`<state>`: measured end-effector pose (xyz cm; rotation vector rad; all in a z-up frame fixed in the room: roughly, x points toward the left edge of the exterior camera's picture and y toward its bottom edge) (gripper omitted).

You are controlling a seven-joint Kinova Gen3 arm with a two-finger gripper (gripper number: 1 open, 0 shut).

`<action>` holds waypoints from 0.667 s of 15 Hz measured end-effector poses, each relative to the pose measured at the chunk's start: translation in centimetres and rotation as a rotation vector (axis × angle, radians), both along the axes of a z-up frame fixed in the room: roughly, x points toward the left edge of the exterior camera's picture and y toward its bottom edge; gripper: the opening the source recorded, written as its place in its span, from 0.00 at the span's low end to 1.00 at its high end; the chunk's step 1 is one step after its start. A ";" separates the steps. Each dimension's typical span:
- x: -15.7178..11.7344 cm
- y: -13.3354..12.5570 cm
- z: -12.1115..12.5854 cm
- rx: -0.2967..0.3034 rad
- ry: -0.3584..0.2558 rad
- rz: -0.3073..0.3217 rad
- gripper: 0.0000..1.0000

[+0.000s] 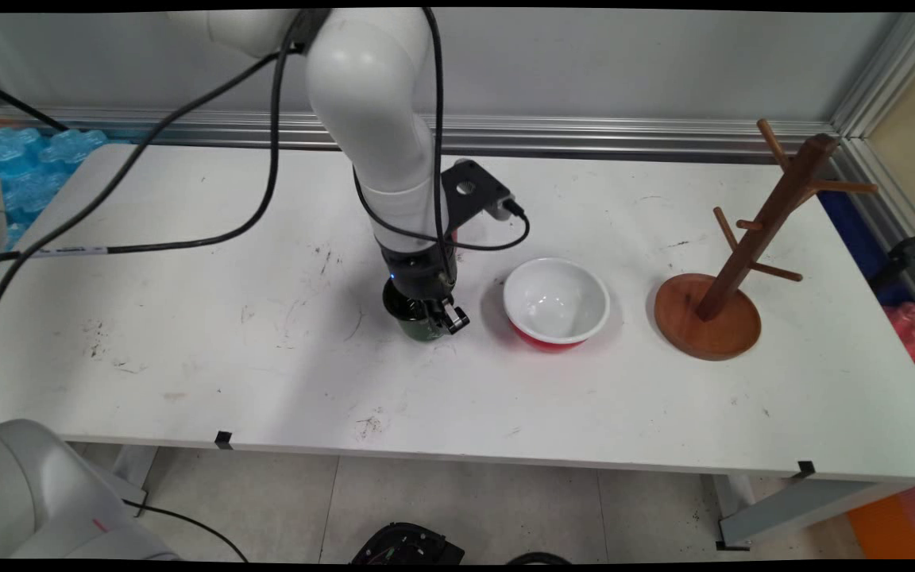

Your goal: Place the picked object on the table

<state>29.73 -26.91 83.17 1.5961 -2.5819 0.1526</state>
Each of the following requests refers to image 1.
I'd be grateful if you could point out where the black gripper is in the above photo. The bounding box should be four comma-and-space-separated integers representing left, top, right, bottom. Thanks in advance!
379, 234, 471, 338

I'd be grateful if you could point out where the green enamel mug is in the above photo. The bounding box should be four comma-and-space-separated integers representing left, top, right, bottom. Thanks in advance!
382, 278, 449, 343

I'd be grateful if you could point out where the red bowl white inside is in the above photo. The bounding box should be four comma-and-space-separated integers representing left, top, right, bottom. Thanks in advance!
503, 257, 612, 353

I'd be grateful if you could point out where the black device on floor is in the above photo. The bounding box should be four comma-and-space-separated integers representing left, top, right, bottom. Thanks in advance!
349, 521, 466, 565

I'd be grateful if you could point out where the brown wooden mug tree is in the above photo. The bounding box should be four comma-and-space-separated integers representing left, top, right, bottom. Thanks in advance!
654, 119, 879, 362

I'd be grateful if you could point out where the grey table leg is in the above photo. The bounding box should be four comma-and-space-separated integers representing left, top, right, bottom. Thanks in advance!
110, 443, 160, 511
713, 473, 913, 551

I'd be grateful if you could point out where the dark blue foam padding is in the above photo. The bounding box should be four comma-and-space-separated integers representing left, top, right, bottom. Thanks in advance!
817, 189, 913, 309

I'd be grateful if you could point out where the light blue foam padding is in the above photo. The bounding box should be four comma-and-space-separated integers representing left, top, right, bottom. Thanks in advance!
0, 127, 109, 249

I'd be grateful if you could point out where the white robot joint housing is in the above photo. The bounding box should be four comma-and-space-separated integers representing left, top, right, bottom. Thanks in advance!
0, 419, 182, 562

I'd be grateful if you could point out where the black tripod pole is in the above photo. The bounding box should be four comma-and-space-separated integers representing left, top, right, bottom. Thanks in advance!
869, 213, 915, 296

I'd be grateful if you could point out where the pink foam padding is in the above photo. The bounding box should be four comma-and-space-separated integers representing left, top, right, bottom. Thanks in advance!
883, 300, 915, 412

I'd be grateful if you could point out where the orange floor mat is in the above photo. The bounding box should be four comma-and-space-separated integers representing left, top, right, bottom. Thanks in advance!
845, 485, 915, 560

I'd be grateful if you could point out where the beige board panel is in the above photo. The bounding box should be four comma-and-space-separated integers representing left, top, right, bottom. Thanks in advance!
865, 46, 915, 227

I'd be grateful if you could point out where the black camera cable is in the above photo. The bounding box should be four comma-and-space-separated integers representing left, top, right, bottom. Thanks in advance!
353, 165, 531, 253

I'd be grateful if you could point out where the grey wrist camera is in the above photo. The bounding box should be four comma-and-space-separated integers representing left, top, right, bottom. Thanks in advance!
488, 193, 527, 221

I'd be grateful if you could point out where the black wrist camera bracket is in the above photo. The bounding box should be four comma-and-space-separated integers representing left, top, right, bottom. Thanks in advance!
439, 158, 515, 233

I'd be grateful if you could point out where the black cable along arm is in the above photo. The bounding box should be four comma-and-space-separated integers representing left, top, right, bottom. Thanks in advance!
422, 8, 458, 287

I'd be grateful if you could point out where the aluminium frame rail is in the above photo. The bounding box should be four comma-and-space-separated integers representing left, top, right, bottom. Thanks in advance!
0, 106, 840, 165
828, 137, 915, 336

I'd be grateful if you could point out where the black cable with white label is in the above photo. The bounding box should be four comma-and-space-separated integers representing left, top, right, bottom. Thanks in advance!
0, 16, 307, 269

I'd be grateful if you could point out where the thin black floor cable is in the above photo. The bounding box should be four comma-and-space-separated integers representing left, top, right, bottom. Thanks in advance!
122, 499, 250, 563

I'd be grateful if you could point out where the long black cable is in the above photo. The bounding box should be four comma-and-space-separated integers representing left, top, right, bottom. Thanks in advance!
0, 46, 303, 350

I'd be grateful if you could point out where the short black cable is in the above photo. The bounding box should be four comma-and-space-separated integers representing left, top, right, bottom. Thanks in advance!
0, 82, 71, 133

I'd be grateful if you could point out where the aluminium frame post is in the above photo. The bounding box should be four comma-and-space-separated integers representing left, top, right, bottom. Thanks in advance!
829, 11, 915, 142

